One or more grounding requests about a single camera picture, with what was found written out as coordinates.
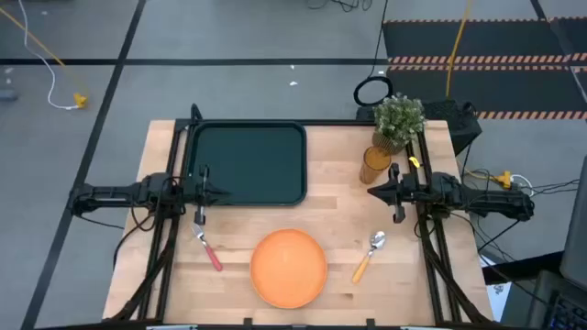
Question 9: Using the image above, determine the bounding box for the black computer case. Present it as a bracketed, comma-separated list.
[421, 98, 483, 157]

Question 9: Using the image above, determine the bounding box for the black coiled cable loop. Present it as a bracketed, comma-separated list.
[352, 75, 394, 108]

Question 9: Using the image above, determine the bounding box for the black hanging cable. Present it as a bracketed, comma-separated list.
[368, 0, 390, 78]

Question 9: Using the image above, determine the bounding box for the computer monitor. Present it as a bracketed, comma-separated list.
[559, 155, 587, 290]

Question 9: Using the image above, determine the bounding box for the black hazard-striped floor mat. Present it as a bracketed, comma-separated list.
[382, 16, 587, 121]

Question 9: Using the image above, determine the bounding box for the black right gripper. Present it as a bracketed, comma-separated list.
[367, 163, 432, 225]

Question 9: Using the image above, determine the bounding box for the dark green plastic tray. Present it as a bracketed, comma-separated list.
[185, 120, 308, 207]

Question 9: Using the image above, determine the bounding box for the white floor cable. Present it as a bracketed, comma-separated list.
[17, 0, 79, 111]

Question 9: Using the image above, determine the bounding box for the white printed sheet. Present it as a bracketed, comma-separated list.
[484, 282, 506, 323]

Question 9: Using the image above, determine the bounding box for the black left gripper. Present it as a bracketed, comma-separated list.
[185, 163, 232, 226]

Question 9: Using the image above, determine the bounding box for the thick yellow cable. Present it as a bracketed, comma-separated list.
[445, 0, 473, 100]

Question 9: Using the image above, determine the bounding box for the spoon with yellow handle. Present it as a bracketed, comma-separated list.
[351, 230, 387, 284]

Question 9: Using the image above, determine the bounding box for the fork with red handle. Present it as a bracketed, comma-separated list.
[190, 222, 225, 272]

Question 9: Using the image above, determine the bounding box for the black desk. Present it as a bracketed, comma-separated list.
[481, 249, 565, 285]

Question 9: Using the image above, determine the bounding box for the black floor box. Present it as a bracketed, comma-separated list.
[355, 105, 382, 122]

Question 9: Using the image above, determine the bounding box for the black keyboard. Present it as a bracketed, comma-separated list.
[526, 269, 587, 330]

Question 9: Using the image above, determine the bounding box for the potted plant in ribbed pot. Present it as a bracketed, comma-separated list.
[371, 93, 426, 156]

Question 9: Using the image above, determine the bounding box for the orange plastic plate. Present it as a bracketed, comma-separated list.
[249, 227, 329, 310]

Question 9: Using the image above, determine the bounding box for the thin yellow cable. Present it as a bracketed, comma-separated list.
[0, 6, 83, 97]

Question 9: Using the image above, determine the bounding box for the white cable with plug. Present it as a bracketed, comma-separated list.
[510, 172, 536, 193]

